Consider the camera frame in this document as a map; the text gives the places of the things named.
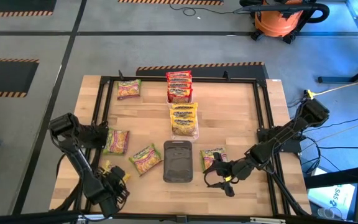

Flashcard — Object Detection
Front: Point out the yellow extension cord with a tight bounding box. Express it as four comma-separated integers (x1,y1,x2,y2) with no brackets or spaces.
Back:
305,75,358,100

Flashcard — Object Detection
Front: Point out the dark smoked plastic bin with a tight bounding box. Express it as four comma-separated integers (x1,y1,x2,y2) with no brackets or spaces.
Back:
162,139,194,184

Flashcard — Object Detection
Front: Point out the orange shop vacuum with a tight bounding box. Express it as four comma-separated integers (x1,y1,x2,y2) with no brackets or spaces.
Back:
249,0,307,44

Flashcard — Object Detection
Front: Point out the black mat hazard-striped edge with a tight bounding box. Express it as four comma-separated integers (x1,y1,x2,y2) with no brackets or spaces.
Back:
0,0,57,18
135,61,270,88
0,57,40,98
118,0,225,6

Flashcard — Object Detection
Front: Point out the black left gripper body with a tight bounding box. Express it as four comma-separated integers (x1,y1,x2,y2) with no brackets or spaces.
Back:
103,166,131,200

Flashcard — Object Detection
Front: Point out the black rig crossbar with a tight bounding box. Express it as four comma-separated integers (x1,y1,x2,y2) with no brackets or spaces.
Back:
0,210,358,224

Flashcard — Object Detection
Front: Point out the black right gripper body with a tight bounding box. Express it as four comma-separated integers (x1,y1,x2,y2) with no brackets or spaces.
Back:
211,151,256,197

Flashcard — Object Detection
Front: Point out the clear plastic cup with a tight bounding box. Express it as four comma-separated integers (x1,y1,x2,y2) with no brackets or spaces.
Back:
317,207,343,220

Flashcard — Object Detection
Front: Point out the black aluminium table frame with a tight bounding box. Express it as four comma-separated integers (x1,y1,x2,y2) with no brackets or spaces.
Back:
84,70,291,218

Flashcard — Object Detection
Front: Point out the clear plastic bin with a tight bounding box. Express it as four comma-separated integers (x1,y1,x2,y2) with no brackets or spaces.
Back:
170,104,200,141

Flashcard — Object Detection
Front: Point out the green Maruchan noodle pack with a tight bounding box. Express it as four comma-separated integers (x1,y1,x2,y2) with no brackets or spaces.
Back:
128,143,163,177
200,147,229,172
103,129,131,156
117,79,142,101

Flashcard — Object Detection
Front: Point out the black metal desk foot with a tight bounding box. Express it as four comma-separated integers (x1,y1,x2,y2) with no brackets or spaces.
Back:
317,58,358,85

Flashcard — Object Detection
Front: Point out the black vacuum hose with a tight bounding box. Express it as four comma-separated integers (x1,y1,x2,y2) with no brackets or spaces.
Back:
233,0,331,24

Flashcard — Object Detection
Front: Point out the silver metal bracket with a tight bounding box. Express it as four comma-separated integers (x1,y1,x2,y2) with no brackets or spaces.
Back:
77,213,114,222
249,217,287,224

